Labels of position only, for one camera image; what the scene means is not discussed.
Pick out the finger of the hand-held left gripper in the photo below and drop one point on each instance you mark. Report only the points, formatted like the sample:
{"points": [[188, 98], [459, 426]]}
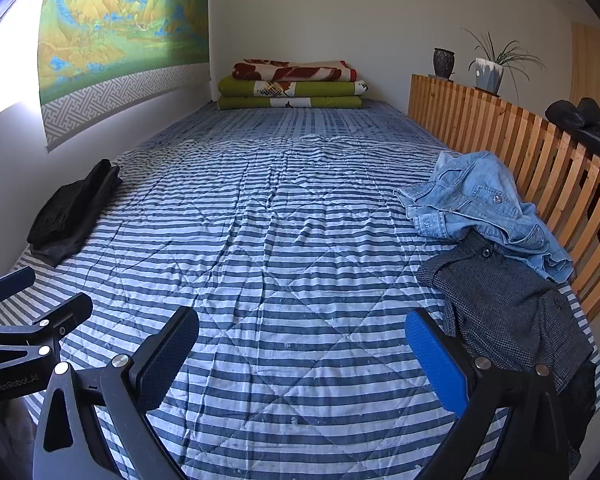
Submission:
{"points": [[70, 312], [10, 282]]}

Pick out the dark ceramic pot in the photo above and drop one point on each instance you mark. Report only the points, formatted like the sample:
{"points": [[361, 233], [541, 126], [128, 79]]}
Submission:
{"points": [[443, 62]]}

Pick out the blue white striped quilt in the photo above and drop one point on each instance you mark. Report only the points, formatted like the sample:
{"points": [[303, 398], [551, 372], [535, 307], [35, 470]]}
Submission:
{"points": [[280, 235]]}

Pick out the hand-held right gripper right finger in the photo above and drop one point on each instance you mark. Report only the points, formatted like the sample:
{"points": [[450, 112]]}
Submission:
{"points": [[435, 360]]}

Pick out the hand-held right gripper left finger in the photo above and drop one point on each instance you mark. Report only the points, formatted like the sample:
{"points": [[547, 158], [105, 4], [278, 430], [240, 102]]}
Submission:
{"points": [[175, 355]]}

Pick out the potted plant in white pot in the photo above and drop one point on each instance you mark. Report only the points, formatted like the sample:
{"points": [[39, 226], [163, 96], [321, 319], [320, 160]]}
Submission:
{"points": [[487, 77]]}

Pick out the light blue denim jacket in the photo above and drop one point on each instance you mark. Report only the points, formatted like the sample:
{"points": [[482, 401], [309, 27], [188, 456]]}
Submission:
{"points": [[470, 195]]}

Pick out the grey buttoned shorts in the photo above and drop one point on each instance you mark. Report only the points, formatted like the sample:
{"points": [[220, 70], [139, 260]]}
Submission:
{"points": [[505, 300]]}

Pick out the red floral folded blanket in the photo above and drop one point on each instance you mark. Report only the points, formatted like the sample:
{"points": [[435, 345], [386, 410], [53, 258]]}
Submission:
{"points": [[290, 71]]}

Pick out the black folded garment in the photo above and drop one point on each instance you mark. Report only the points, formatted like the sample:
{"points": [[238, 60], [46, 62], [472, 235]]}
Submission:
{"points": [[70, 210]]}

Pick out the light wooden door panel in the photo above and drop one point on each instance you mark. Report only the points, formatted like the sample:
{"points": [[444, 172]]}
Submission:
{"points": [[590, 70]]}

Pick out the landscape painting wall scroll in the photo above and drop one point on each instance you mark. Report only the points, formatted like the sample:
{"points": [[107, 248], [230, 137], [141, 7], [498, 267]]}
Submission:
{"points": [[120, 20]]}

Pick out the wooden slatted bed rail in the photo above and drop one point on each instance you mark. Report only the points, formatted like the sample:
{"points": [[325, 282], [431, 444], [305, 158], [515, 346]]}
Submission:
{"points": [[480, 115]]}

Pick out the black padded object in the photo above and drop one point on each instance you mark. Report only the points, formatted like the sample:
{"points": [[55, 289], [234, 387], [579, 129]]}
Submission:
{"points": [[580, 120]]}

